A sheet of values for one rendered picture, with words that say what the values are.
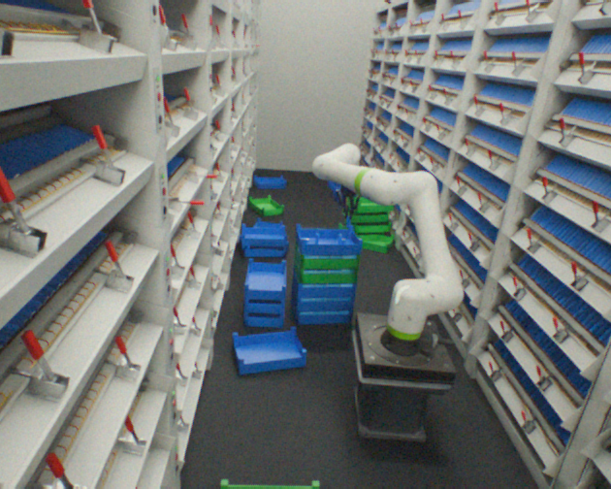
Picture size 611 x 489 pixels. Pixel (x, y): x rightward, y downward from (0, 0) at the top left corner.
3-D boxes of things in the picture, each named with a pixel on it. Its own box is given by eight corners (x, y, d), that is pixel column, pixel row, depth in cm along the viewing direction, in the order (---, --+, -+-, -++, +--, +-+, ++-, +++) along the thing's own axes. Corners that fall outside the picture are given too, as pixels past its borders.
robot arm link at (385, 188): (408, 208, 165) (413, 175, 161) (380, 211, 159) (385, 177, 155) (377, 196, 180) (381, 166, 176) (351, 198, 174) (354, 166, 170)
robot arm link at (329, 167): (380, 188, 180) (375, 162, 174) (357, 200, 176) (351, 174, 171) (332, 171, 209) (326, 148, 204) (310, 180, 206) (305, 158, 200)
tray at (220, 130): (226, 144, 228) (235, 116, 223) (209, 175, 172) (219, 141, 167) (187, 128, 224) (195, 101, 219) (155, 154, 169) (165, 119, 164)
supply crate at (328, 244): (350, 239, 242) (352, 224, 239) (361, 254, 223) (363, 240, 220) (295, 238, 237) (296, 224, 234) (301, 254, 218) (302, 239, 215)
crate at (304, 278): (347, 265, 248) (348, 252, 245) (357, 283, 230) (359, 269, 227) (293, 265, 243) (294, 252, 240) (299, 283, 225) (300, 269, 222)
